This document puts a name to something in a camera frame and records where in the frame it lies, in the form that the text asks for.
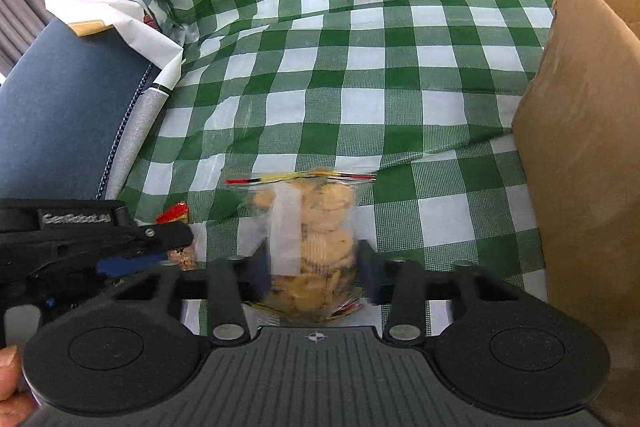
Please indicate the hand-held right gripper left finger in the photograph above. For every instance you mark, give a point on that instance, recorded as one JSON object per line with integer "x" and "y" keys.
{"x": 260, "y": 272}

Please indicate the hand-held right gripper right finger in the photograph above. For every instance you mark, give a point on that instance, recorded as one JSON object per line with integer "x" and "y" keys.
{"x": 370, "y": 274}

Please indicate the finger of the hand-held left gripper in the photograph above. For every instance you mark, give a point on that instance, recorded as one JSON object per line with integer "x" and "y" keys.
{"x": 125, "y": 265}
{"x": 75, "y": 219}

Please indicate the clear bag of cookies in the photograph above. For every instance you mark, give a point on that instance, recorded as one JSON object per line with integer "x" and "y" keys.
{"x": 320, "y": 227}

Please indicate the dark snack packet red end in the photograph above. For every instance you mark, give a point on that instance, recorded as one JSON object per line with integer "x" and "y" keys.
{"x": 175, "y": 212}

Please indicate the brown cardboard box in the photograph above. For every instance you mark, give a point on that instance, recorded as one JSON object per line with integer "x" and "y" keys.
{"x": 590, "y": 182}

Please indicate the person's left hand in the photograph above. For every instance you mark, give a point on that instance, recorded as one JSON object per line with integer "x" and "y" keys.
{"x": 10, "y": 377}

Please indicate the green checkered tablecloth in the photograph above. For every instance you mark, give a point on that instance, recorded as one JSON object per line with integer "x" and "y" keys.
{"x": 350, "y": 57}

